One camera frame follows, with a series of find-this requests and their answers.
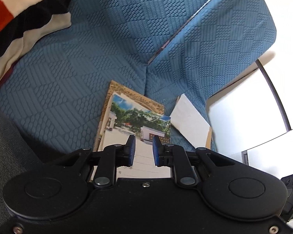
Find gold cover book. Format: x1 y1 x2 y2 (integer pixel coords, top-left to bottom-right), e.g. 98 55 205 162
93 80 165 153

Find curved grey metal rail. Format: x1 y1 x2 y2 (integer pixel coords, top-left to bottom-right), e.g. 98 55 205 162
255 58 292 132

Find blue quilted sofa cover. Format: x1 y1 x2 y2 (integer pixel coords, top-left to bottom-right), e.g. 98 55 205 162
0 0 229 156

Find white paper sheet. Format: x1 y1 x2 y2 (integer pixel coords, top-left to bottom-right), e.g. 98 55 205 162
170 93 210 149

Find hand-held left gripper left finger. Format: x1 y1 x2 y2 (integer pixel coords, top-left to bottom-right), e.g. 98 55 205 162
52 135 137 189

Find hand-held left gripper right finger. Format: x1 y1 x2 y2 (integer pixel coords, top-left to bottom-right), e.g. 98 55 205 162
152 135 238 186

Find grey fabric cushion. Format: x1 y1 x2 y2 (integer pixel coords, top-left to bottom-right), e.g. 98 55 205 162
0 105 48 225

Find red black cream striped blanket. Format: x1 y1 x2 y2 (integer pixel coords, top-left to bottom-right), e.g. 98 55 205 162
0 0 82 90

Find blue textured floor chair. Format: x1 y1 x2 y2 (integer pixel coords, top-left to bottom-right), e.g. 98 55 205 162
146 0 277 152

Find photo cover notebook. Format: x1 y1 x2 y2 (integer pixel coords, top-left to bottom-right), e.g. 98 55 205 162
98 91 172 179

